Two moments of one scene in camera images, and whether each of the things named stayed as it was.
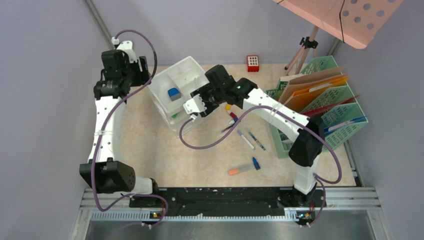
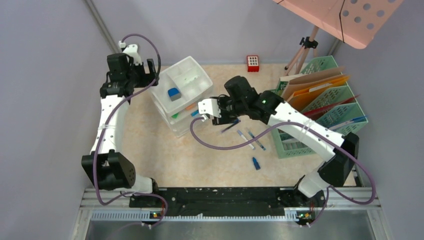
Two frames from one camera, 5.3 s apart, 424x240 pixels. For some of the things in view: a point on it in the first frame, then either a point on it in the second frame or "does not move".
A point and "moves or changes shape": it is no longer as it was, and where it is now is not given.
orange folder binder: [302, 99] does not move
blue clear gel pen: [254, 137] does not move
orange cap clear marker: [234, 171] moves or changes shape
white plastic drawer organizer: [170, 87] does not move
